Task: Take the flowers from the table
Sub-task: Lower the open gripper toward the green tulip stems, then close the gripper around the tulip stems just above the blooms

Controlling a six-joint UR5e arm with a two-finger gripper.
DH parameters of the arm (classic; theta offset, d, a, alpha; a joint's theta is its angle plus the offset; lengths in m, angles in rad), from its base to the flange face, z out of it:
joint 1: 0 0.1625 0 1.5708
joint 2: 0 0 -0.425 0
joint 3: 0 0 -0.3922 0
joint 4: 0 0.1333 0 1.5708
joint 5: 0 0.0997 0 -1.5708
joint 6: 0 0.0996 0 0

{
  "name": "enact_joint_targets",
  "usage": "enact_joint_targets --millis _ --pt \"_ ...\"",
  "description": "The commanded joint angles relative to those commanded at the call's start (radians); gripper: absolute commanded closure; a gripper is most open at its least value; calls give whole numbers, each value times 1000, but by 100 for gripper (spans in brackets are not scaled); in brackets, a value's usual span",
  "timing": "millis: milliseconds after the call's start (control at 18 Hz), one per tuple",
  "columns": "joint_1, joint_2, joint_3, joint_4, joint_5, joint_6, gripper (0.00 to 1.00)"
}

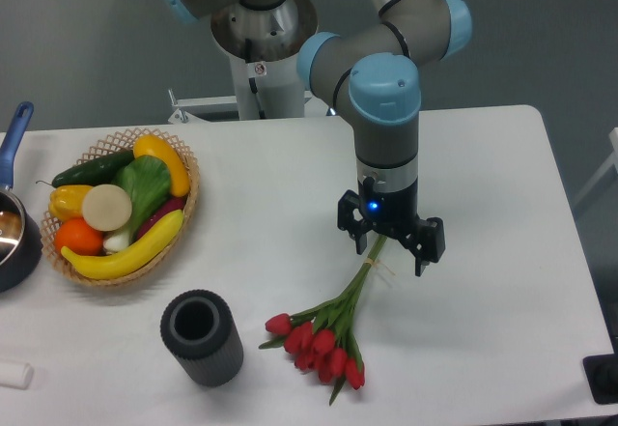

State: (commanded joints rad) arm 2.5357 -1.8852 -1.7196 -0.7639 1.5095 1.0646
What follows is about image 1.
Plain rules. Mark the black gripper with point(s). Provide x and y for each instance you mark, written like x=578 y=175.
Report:
x=393 y=214

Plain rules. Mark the red tulip bouquet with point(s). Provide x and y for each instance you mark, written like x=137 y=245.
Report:
x=321 y=339

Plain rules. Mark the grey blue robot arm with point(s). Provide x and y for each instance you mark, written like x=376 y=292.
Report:
x=371 y=80

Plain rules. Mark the purple eggplant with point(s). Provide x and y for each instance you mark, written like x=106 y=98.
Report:
x=172 y=204

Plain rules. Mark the dark grey ribbed vase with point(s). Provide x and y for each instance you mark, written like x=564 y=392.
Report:
x=197 y=327

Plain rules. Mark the green bok choy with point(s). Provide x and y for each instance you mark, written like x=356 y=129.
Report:
x=147 y=182

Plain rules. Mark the black device at edge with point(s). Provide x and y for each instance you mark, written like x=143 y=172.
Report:
x=601 y=374

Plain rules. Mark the yellow squash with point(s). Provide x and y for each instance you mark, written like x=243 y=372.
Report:
x=152 y=145

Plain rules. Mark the beige round disc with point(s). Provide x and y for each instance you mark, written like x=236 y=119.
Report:
x=106 y=208

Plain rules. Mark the green cucumber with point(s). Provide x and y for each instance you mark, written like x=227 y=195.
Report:
x=97 y=171

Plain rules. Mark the yellow banana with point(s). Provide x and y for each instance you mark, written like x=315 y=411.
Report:
x=134 y=257

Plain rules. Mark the orange fruit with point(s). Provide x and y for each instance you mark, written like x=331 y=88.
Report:
x=80 y=237

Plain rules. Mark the yellow bell pepper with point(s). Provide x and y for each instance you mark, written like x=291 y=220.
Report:
x=65 y=202

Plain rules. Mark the white cylinder object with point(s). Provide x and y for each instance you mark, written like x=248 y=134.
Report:
x=15 y=374

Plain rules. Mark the white chair frame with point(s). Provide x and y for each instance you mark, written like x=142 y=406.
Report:
x=599 y=182

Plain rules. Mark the blue handled saucepan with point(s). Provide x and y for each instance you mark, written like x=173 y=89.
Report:
x=21 y=243

